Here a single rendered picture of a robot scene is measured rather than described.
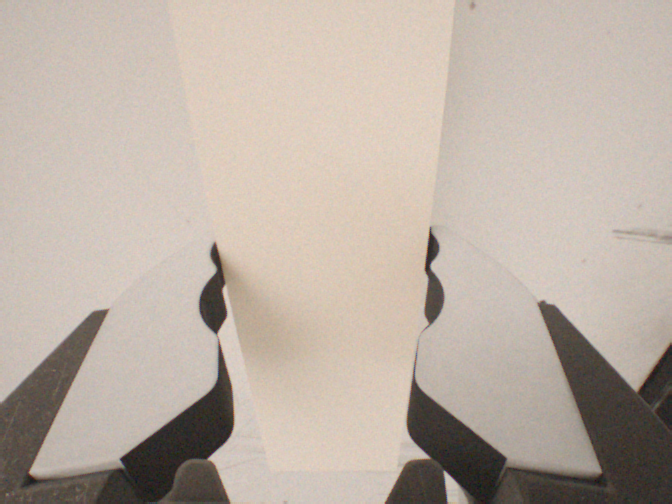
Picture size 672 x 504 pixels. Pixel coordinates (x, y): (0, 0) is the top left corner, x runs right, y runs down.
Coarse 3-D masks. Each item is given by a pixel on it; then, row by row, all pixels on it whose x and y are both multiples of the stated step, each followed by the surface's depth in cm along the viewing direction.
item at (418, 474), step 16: (192, 464) 5; (208, 464) 5; (416, 464) 5; (432, 464) 5; (176, 480) 5; (192, 480) 5; (208, 480) 5; (400, 480) 4; (416, 480) 5; (432, 480) 4; (176, 496) 4; (192, 496) 4; (208, 496) 4; (224, 496) 4; (400, 496) 4; (416, 496) 4; (432, 496) 4
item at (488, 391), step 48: (432, 240) 11; (432, 288) 9; (480, 288) 8; (432, 336) 7; (480, 336) 7; (528, 336) 7; (432, 384) 6; (480, 384) 6; (528, 384) 6; (432, 432) 6; (480, 432) 5; (528, 432) 5; (576, 432) 5; (480, 480) 5
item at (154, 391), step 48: (144, 288) 8; (192, 288) 8; (96, 336) 7; (144, 336) 7; (192, 336) 7; (96, 384) 6; (144, 384) 6; (192, 384) 6; (96, 432) 5; (144, 432) 5; (192, 432) 6; (144, 480) 5
